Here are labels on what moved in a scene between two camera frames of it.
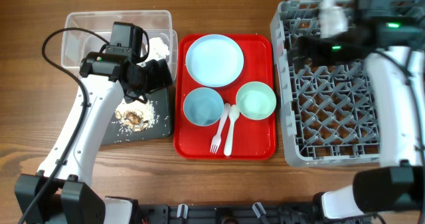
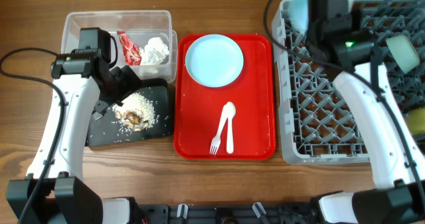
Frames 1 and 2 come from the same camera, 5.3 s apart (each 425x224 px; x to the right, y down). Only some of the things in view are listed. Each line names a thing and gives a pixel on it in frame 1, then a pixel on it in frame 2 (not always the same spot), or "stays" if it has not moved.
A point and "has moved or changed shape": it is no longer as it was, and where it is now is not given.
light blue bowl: (203, 106) -> (299, 10)
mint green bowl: (255, 100) has moved or changed shape
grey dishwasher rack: (330, 110) stays
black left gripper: (161, 76) -> (129, 82)
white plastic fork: (216, 140) stays
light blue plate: (214, 60) stays
